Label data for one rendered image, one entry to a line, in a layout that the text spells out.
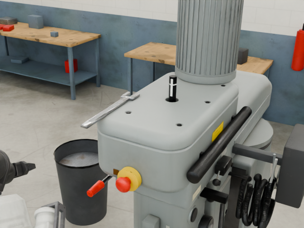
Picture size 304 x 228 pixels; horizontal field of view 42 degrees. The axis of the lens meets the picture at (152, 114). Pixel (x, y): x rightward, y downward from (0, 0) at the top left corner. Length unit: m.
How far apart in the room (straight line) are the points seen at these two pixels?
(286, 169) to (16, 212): 0.80
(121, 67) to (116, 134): 5.45
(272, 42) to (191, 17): 4.19
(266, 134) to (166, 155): 0.86
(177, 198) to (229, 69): 0.43
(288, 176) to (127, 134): 0.59
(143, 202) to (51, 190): 2.91
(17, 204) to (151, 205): 0.37
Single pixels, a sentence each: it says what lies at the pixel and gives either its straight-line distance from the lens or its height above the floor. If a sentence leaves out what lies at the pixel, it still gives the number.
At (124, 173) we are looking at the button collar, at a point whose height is 1.78.
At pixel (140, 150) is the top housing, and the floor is 1.84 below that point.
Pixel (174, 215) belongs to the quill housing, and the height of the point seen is 1.57.
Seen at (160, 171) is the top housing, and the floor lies 1.80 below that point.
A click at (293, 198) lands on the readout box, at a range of 1.35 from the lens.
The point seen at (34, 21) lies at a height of 0.99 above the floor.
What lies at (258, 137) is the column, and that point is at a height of 1.56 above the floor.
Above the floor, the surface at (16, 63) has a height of 0.23.
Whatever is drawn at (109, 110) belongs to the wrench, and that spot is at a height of 1.90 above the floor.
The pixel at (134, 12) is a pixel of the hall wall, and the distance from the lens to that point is 6.05.
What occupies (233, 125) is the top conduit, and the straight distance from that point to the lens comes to 1.17.
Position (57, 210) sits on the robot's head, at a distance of 1.04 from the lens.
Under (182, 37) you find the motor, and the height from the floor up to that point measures 2.03.
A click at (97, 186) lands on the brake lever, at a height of 1.71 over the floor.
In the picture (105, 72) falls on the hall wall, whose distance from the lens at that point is 6.59.
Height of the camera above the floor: 2.30
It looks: 24 degrees down
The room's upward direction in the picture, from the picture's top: 1 degrees clockwise
